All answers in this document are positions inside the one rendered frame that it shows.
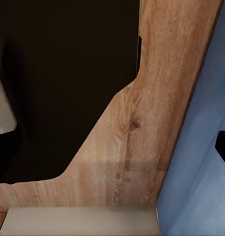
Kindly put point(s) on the sofa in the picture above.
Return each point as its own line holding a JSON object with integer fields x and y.
{"x": 192, "y": 199}

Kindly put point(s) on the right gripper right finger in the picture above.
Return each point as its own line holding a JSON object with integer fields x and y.
{"x": 220, "y": 144}

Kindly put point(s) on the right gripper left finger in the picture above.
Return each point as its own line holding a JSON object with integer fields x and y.
{"x": 9, "y": 146}

